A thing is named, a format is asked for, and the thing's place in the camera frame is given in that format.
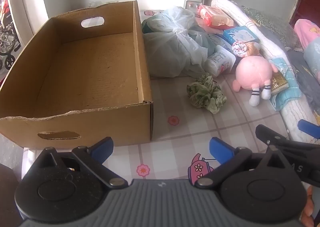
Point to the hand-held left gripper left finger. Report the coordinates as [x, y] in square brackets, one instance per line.
[101, 149]

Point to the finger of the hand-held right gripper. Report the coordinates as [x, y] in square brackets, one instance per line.
[310, 128]
[300, 159]

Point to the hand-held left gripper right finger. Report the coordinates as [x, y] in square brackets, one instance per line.
[220, 148]

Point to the teal checked towel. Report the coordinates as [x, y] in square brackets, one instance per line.
[291, 92]

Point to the gold tissue pack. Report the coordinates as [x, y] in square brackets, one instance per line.
[278, 83]

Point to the pink plush toy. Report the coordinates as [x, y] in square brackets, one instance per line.
[252, 72]

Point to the brown cardboard box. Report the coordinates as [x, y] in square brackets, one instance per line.
[87, 67]

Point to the small white wipes pack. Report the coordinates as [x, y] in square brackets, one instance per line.
[221, 61]

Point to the blue and white box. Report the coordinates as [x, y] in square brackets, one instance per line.
[240, 34]

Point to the person's right hand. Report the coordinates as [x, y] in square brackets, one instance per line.
[308, 207]

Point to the grey printed bedsheet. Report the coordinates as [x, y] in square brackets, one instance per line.
[305, 84]

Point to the green floral crumpled cloth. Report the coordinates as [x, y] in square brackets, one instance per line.
[205, 92]

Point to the pink and blue patchwork quilt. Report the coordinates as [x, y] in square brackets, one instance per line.
[307, 32]

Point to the small tan rolled towel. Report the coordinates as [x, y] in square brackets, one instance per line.
[253, 48]

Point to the small pink white rolled towel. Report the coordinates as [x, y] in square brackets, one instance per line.
[238, 49]

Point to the blue lettered plastic bag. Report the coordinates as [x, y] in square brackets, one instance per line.
[217, 41]

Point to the grey leaf print pillow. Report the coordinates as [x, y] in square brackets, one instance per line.
[272, 27]

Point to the white tied plastic bag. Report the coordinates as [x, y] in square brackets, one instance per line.
[172, 42]

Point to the red wet wipes pack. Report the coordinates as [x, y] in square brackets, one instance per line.
[215, 17]

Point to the white rolled blanket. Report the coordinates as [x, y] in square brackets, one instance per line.
[240, 14]

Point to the wheelchair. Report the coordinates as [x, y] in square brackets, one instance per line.
[8, 39]

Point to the white water dispenser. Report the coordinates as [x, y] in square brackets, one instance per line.
[193, 1]

